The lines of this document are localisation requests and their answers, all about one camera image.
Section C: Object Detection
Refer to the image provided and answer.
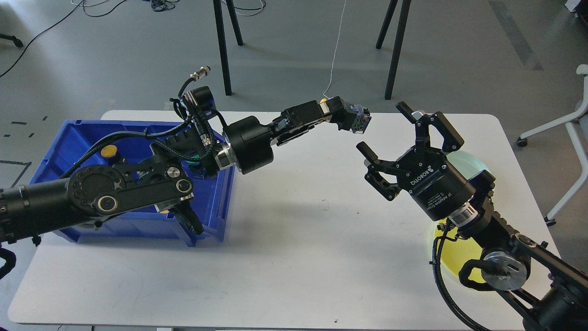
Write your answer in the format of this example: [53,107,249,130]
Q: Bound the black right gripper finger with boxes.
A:
[356,141,407,201]
[396,101,464,159]

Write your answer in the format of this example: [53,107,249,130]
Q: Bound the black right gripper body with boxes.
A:
[396,149,475,221]

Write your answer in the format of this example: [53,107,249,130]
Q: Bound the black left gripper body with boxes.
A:
[223,102,322,174]

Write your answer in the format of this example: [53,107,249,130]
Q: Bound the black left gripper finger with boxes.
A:
[320,97,356,131]

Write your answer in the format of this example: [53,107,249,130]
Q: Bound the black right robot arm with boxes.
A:
[357,102,588,331]

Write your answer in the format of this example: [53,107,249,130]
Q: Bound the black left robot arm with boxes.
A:
[1,66,371,245]

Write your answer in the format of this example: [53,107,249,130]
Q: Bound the light green plate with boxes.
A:
[447,149,491,180]

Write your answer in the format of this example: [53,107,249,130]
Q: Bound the green push button right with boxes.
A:
[187,158,210,180]

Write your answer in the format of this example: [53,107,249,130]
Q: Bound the yellow plate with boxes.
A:
[434,219,485,283]

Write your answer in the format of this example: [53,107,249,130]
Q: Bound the yellow push button back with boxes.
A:
[100,144,125,166]

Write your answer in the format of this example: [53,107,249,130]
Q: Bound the white chair base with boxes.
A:
[517,64,588,227]

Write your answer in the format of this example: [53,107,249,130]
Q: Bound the black tripod right legs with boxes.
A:
[375,0,412,100]

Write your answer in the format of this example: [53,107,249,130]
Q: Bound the black tripod legs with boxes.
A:
[375,0,412,100]
[213,0,243,96]

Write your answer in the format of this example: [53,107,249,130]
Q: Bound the black tripod left legs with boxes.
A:
[213,0,243,96]

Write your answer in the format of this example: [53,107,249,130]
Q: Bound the blue plastic bin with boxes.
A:
[31,120,234,247]

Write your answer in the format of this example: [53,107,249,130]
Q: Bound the white cable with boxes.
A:
[323,0,348,98]

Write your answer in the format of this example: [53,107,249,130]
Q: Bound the black floor cable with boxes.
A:
[0,0,180,79]

